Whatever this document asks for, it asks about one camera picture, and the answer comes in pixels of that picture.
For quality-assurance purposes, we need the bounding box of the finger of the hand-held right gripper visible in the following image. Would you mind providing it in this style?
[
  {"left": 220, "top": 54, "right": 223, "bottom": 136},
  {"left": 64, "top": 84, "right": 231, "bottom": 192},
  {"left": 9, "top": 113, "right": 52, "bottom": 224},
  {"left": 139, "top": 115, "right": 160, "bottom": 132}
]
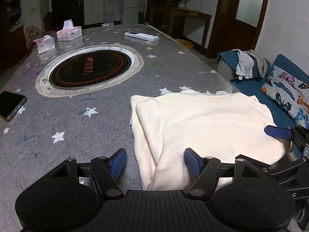
[
  {"left": 264, "top": 125, "right": 309, "bottom": 151},
  {"left": 266, "top": 158, "right": 309, "bottom": 177}
]

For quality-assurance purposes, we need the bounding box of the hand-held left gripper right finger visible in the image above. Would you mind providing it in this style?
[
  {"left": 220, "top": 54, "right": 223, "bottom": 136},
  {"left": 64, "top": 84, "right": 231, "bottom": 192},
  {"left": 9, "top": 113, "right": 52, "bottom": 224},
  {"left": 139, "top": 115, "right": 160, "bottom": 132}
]
[{"left": 184, "top": 148, "right": 266, "bottom": 197}]

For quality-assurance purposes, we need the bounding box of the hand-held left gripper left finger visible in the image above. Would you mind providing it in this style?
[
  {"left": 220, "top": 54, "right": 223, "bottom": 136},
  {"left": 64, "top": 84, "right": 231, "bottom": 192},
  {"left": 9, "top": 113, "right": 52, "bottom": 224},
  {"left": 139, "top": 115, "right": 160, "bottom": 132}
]
[{"left": 52, "top": 148, "right": 127, "bottom": 198}]

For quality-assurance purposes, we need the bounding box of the cream white garment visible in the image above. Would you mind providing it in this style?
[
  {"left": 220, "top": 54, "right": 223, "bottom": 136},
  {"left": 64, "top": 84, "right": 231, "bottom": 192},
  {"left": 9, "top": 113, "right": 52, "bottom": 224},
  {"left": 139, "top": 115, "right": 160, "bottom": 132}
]
[{"left": 130, "top": 89, "right": 294, "bottom": 191}]

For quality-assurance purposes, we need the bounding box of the butterfly print pillow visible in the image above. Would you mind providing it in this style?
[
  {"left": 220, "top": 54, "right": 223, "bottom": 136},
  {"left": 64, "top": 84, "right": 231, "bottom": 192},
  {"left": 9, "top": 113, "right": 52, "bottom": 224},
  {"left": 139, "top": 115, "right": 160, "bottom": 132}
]
[{"left": 260, "top": 65, "right": 309, "bottom": 129}]

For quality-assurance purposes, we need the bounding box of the grey star-printed tablecloth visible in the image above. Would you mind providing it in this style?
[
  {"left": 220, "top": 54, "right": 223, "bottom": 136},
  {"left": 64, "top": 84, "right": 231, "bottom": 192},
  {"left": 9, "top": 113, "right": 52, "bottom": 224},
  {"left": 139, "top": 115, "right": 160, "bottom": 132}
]
[{"left": 0, "top": 24, "right": 242, "bottom": 232}]

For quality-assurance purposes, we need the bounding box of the blue sofa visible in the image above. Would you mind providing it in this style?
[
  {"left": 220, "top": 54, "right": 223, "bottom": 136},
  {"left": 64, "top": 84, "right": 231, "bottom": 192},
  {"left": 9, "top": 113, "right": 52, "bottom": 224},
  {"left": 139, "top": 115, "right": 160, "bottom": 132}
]
[{"left": 217, "top": 49, "right": 309, "bottom": 155}]

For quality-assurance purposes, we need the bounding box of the grey white garment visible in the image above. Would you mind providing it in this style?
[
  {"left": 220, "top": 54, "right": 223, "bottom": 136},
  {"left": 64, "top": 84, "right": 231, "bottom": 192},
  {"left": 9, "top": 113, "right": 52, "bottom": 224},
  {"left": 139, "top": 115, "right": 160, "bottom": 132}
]
[{"left": 235, "top": 49, "right": 271, "bottom": 79}]

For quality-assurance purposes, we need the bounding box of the round built-in induction cooker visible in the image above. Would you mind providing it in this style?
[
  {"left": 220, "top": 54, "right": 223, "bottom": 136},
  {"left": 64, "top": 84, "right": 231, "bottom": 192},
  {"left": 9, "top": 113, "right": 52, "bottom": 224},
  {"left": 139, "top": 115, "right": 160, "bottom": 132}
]
[{"left": 35, "top": 44, "right": 145, "bottom": 98}]

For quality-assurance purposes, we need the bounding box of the brown door with frosted glass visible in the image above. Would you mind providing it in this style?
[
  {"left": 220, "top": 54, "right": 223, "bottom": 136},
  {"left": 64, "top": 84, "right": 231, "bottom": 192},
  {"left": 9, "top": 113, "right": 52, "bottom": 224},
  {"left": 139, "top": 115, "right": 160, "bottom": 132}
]
[{"left": 208, "top": 0, "right": 271, "bottom": 59}]

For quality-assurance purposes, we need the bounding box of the wicker basket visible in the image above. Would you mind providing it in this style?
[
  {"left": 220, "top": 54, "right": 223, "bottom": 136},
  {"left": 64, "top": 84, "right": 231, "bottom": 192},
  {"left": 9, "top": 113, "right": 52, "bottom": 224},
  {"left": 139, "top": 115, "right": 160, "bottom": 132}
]
[{"left": 174, "top": 39, "right": 194, "bottom": 51}]

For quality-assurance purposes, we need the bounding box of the black smartphone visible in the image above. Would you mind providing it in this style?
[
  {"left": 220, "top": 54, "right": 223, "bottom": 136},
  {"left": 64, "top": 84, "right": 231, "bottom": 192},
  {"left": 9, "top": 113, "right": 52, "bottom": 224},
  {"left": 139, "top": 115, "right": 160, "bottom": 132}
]
[{"left": 0, "top": 91, "right": 28, "bottom": 123}]

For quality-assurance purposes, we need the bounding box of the white remote control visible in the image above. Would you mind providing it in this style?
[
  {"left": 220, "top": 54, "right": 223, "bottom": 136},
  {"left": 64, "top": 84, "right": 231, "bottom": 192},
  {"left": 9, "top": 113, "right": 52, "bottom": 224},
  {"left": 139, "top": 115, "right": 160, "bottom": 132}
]
[{"left": 125, "top": 31, "right": 159, "bottom": 42}]

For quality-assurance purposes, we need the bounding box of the large white tissue box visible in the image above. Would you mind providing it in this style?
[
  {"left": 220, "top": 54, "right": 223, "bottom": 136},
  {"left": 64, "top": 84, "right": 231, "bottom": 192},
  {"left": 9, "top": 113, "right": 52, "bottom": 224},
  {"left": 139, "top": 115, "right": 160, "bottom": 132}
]
[{"left": 56, "top": 20, "right": 83, "bottom": 42}]

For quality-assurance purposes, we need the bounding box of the small pink tissue pack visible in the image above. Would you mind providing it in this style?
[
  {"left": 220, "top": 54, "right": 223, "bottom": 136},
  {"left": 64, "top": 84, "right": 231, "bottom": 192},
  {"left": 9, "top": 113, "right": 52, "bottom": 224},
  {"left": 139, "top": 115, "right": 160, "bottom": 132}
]
[{"left": 36, "top": 35, "right": 56, "bottom": 54}]

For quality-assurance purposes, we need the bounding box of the wooden side table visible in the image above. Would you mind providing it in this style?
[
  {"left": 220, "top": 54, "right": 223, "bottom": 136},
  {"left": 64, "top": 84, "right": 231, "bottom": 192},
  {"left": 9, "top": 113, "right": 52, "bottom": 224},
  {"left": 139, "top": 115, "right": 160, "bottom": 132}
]
[{"left": 150, "top": 6, "right": 213, "bottom": 55}]

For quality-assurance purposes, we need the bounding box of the printed child sofa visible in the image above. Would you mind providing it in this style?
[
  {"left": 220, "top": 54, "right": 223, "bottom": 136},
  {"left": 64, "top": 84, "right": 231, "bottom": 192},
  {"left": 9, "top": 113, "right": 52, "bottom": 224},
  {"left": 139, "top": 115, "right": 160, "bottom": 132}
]
[{"left": 24, "top": 26, "right": 59, "bottom": 54}]

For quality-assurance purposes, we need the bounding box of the dark wooden chair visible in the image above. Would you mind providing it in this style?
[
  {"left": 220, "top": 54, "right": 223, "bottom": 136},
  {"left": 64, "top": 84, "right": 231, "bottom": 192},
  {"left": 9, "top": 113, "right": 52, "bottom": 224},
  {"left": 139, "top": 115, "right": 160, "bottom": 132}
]
[{"left": 44, "top": 12, "right": 59, "bottom": 32}]

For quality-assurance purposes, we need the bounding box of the water dispenser with blue bottle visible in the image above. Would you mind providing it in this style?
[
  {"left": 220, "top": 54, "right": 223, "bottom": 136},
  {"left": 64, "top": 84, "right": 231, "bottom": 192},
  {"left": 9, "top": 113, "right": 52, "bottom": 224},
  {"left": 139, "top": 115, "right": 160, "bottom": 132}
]
[{"left": 103, "top": 0, "right": 115, "bottom": 25}]

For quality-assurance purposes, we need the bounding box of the white refrigerator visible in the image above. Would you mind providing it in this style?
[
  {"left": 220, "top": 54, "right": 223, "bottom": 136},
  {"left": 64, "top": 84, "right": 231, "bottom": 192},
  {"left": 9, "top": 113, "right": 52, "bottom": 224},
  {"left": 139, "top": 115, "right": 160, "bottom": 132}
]
[{"left": 122, "top": 0, "right": 141, "bottom": 25}]

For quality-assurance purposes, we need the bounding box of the dark wooden cabinet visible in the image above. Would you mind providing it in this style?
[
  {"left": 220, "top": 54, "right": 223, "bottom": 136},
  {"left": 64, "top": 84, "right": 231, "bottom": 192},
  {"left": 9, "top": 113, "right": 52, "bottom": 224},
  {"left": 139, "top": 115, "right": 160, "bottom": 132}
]
[{"left": 0, "top": 0, "right": 27, "bottom": 69}]

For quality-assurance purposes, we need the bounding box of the dark wooden door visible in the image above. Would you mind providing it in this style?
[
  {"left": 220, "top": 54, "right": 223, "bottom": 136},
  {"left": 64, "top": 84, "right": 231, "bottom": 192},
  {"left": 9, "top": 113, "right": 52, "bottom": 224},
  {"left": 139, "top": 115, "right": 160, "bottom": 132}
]
[{"left": 51, "top": 0, "right": 85, "bottom": 30}]

